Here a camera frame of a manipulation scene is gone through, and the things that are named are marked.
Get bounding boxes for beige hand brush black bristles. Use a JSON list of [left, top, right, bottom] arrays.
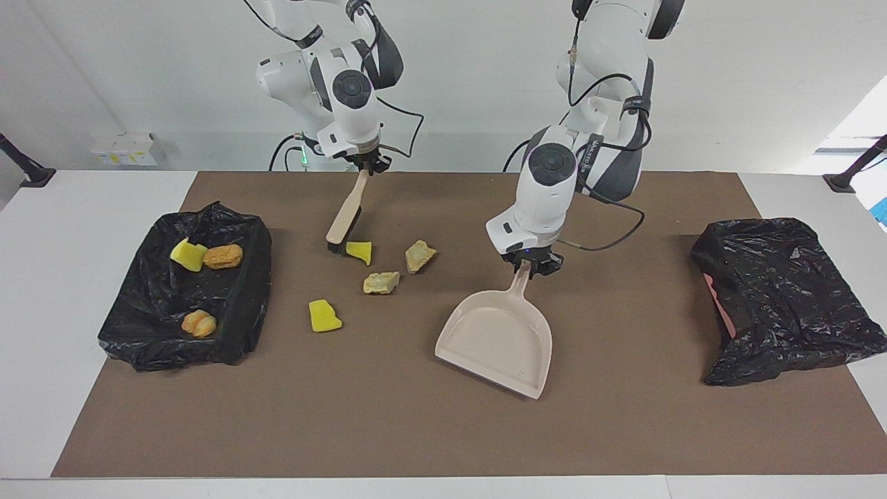
[[326, 169, 371, 254]]

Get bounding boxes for beige plastic dustpan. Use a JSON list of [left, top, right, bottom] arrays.
[[434, 262, 554, 401]]

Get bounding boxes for pale food toy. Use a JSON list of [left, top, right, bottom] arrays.
[[405, 240, 438, 274]]

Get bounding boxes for croissant toy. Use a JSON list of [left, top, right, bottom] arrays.
[[181, 308, 218, 340], [363, 271, 401, 295]]

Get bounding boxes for yellow sponge chunk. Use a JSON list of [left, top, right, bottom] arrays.
[[308, 299, 343, 333]]

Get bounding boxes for brown bread roll toy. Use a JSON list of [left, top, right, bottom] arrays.
[[202, 243, 245, 270]]

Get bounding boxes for notched yellow sponge piece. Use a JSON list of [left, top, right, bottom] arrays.
[[170, 237, 208, 272]]

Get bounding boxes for black bag lined bin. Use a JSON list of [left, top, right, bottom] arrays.
[[97, 201, 272, 373]]

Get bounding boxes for crumpled black trash bag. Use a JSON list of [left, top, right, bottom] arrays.
[[691, 218, 887, 387]]

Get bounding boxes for brown table mat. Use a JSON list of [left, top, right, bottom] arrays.
[[52, 171, 887, 478]]

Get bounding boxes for black stand foot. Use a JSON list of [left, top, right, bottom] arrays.
[[823, 135, 887, 193], [0, 132, 56, 188]]

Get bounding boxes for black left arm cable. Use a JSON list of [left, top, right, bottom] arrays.
[[558, 14, 652, 252]]

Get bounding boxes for black base cable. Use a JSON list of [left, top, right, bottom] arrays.
[[502, 139, 531, 173], [269, 134, 306, 172]]

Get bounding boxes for white wall power strip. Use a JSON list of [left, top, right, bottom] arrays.
[[91, 133, 159, 167]]

